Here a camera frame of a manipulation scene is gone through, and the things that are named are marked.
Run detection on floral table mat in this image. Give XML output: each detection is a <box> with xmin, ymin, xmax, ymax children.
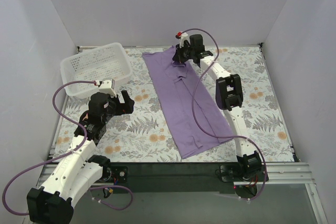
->
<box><xmin>51</xmin><ymin>46</ymin><xmax>298</xmax><ymax>163</ymax></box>

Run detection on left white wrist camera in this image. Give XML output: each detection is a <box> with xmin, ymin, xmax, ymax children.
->
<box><xmin>95</xmin><ymin>78</ymin><xmax>117</xmax><ymax>98</ymax></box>

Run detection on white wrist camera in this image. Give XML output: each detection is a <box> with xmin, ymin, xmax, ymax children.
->
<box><xmin>175</xmin><ymin>31</ymin><xmax>189</xmax><ymax>48</ymax></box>
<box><xmin>95</xmin><ymin>78</ymin><xmax>117</xmax><ymax>98</ymax></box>

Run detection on white plastic basket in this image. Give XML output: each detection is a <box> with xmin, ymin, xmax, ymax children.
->
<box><xmin>60</xmin><ymin>42</ymin><xmax>133</xmax><ymax>88</ymax></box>

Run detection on purple t-shirt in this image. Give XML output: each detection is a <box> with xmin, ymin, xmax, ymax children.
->
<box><xmin>143</xmin><ymin>47</ymin><xmax>233</xmax><ymax>158</ymax></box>

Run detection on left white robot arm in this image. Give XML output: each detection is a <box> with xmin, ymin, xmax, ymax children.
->
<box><xmin>27</xmin><ymin>90</ymin><xmax>134</xmax><ymax>223</ymax></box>

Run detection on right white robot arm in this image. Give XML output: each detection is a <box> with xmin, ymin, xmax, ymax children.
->
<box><xmin>173</xmin><ymin>32</ymin><xmax>263</xmax><ymax>186</ymax></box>

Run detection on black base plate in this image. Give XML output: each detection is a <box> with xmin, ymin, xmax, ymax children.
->
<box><xmin>92</xmin><ymin>162</ymin><xmax>269</xmax><ymax>194</ymax></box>

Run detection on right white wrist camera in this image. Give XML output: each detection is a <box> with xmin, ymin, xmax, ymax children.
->
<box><xmin>175</xmin><ymin>31</ymin><xmax>189</xmax><ymax>48</ymax></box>

